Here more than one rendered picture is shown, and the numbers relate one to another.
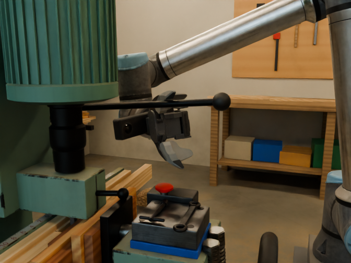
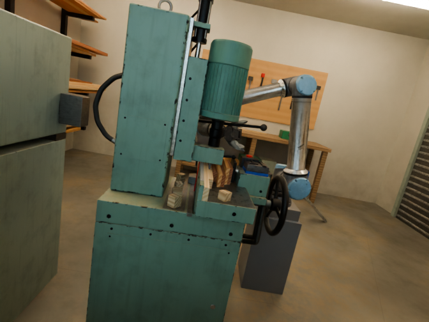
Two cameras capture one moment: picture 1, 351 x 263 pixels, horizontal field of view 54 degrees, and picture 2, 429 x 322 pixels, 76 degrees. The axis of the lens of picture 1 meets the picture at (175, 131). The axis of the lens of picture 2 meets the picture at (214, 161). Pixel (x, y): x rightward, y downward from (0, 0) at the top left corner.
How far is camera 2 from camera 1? 0.83 m
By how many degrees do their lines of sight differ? 22
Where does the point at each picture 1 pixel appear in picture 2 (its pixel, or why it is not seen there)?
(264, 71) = not seen: hidden behind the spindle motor
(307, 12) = (282, 93)
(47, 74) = (228, 110)
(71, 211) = (216, 161)
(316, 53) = not seen: hidden behind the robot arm
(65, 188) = (216, 153)
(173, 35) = not seen: hidden behind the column
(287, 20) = (274, 94)
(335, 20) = (295, 101)
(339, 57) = (295, 115)
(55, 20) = (235, 92)
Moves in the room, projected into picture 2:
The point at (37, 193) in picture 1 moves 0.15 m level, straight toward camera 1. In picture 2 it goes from (202, 153) to (226, 163)
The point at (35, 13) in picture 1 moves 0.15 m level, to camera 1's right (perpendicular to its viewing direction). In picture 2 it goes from (229, 89) to (262, 96)
